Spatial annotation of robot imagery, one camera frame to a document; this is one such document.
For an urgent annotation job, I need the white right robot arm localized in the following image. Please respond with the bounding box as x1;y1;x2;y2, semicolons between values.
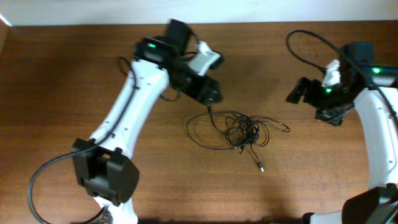
286;42;397;223

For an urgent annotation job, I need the black cable bundle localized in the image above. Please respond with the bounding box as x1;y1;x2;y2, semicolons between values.
185;105;291;173

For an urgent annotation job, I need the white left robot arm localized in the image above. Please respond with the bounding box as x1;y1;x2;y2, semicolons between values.
72;19;223;223

